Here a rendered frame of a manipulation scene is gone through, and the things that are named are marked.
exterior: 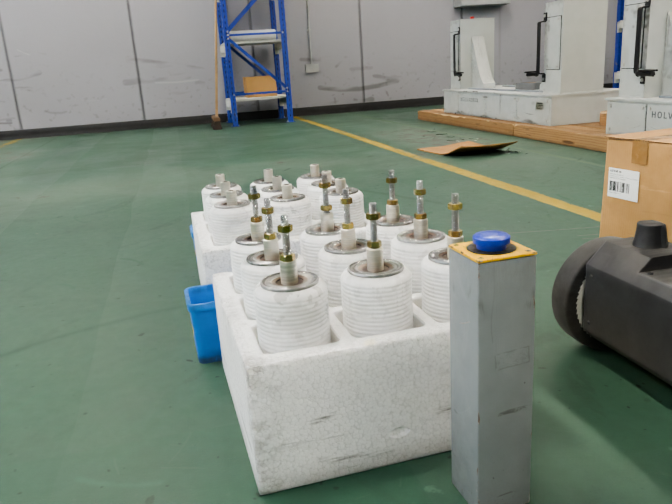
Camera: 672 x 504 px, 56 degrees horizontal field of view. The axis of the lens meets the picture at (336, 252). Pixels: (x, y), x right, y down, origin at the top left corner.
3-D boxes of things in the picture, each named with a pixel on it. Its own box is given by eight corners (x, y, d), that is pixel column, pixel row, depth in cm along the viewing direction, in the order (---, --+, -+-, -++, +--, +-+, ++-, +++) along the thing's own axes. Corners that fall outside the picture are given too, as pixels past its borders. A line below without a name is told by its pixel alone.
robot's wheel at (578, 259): (642, 331, 120) (651, 228, 114) (662, 341, 115) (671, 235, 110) (548, 348, 116) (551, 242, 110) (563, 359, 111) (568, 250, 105)
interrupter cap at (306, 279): (273, 274, 87) (273, 269, 87) (326, 276, 85) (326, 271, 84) (251, 293, 80) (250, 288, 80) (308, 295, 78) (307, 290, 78)
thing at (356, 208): (359, 262, 149) (355, 186, 144) (372, 274, 140) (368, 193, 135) (320, 268, 147) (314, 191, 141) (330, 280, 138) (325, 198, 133)
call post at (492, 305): (500, 469, 83) (503, 238, 74) (531, 503, 76) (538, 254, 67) (450, 482, 81) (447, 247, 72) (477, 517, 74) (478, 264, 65)
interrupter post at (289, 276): (284, 281, 84) (282, 257, 83) (301, 281, 83) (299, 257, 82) (277, 287, 82) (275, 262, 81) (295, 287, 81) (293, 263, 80)
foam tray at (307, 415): (419, 331, 126) (417, 243, 121) (531, 432, 90) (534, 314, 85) (222, 367, 116) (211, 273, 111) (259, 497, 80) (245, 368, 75)
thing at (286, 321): (280, 386, 93) (269, 269, 88) (343, 392, 90) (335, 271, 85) (254, 421, 84) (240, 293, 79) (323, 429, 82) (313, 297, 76)
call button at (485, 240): (498, 245, 72) (498, 227, 71) (517, 254, 68) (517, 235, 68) (466, 250, 71) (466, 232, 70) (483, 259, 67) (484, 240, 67)
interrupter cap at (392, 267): (393, 260, 90) (393, 255, 89) (411, 276, 83) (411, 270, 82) (341, 266, 88) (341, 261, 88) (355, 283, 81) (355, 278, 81)
